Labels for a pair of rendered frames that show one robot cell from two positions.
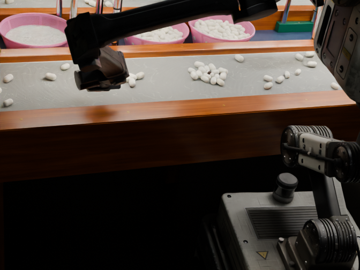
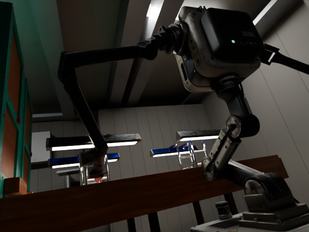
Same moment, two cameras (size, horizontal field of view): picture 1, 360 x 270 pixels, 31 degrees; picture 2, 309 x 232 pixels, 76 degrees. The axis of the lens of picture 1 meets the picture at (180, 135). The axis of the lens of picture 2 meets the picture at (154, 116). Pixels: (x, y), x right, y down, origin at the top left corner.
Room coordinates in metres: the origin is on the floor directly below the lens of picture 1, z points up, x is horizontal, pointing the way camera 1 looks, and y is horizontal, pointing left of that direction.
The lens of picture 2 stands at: (0.55, -0.02, 0.66)
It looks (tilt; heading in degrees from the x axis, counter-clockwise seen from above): 21 degrees up; 355
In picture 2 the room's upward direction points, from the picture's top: 12 degrees counter-clockwise
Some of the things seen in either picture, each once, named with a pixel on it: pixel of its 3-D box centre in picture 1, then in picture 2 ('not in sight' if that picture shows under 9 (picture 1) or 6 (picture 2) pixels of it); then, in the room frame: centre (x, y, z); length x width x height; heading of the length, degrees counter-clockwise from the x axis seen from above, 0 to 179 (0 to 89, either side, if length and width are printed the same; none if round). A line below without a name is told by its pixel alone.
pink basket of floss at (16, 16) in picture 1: (36, 40); not in sight; (2.06, 0.56, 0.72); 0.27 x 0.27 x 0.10
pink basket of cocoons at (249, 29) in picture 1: (219, 35); not in sight; (2.36, -0.09, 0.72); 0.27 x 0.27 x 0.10
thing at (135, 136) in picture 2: not in sight; (97, 140); (1.88, 0.29, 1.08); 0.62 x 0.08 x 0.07; 115
